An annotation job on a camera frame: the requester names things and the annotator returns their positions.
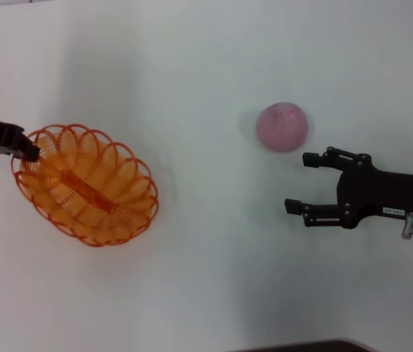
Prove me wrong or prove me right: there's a pink peach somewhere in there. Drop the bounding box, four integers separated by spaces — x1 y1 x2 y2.
255 101 309 154

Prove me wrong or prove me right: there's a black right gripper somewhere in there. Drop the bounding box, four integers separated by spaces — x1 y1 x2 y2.
284 146 413 230

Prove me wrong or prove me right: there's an orange woven plastic basket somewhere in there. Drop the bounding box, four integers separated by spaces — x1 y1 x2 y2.
10 123 160 247

